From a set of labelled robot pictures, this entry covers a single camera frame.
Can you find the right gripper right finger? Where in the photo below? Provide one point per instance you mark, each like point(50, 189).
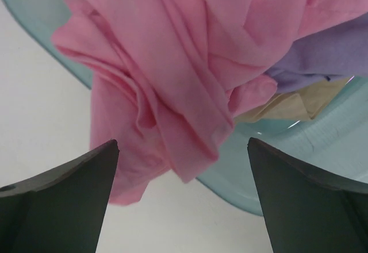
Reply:
point(306, 208)

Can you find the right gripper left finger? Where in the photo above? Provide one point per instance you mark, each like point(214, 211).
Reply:
point(62, 209)

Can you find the pink t shirt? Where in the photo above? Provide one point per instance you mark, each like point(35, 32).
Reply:
point(170, 76)

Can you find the teal plastic basket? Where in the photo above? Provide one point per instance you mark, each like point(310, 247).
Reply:
point(336, 141)

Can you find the beige t shirt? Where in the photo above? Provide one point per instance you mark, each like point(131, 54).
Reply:
point(301, 105)

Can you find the purple t shirt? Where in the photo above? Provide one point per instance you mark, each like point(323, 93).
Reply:
point(329, 55)

